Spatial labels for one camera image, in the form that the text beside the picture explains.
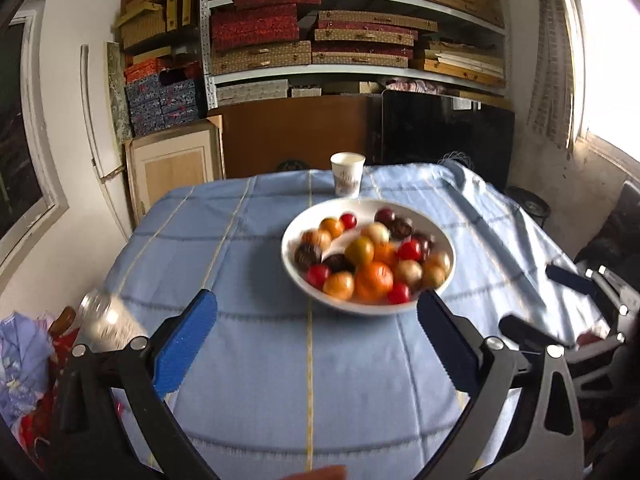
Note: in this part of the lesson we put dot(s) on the yellow-orange tomato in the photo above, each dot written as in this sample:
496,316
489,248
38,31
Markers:
360,251
331,226

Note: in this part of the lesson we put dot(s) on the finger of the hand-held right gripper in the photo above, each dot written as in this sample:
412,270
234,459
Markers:
530,332
570,278

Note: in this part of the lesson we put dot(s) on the white paper cup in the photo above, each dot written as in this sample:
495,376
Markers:
346,175

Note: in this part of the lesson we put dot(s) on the beige round fruit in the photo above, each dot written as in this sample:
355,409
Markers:
409,271
376,232

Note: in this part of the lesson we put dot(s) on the white pole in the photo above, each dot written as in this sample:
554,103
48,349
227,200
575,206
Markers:
92,110

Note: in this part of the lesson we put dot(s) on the white framed window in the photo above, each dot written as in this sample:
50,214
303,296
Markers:
20,125

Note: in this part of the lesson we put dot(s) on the light wooden framed panel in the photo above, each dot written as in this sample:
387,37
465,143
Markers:
172,165

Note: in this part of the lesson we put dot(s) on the bright window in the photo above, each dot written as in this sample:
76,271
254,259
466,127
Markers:
610,60

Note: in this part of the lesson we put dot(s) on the red patterned cloth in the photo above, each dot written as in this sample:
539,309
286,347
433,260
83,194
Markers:
37,410

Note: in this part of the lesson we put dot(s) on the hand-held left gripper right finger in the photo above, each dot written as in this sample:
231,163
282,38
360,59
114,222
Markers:
447,345

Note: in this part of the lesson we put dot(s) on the dark brown water chestnut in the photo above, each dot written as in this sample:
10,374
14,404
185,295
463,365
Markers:
400,227
306,255
339,261

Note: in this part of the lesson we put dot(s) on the blue checked tablecloth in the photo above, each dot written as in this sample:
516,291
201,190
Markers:
250,260

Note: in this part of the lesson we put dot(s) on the glossy black panel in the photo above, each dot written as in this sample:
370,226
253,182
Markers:
445,130

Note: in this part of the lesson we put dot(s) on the orange tangerine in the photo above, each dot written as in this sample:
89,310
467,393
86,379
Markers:
374,280
385,254

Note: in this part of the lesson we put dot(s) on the black round stool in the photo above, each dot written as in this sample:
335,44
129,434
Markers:
530,205

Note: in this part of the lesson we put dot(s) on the dark purple plum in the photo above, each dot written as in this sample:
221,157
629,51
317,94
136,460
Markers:
425,242
385,216

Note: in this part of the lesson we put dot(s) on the red cherry tomato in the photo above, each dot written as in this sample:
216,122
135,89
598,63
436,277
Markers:
348,220
398,292
409,250
318,275

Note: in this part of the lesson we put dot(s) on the white metal shelf rack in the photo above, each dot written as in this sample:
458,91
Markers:
204,35

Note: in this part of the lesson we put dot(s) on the person's left hand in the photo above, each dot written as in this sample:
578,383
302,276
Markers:
320,474

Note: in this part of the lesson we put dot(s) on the stack of blue floral boxes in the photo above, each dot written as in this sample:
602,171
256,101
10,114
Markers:
160,100

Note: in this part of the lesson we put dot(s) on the light blue floral cloth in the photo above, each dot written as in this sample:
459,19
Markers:
20,355

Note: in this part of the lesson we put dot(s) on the pink white cloth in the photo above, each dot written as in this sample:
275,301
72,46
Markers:
415,85

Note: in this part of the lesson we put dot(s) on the green marbled slab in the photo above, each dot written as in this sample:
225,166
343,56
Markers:
117,90

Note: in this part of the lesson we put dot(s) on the person's right hand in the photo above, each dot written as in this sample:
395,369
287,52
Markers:
592,337

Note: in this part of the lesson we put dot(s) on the white oval plate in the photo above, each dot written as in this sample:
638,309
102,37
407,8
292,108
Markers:
360,210

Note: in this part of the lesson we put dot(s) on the beige woven curtain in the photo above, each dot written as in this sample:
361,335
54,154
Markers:
550,60

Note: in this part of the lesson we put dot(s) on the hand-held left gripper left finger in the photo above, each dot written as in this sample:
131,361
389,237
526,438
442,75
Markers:
185,350

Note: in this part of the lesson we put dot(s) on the stack of yellow woven boxes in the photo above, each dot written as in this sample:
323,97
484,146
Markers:
150,15

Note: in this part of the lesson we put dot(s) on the brown wooden board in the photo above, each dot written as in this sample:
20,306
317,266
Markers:
300,130

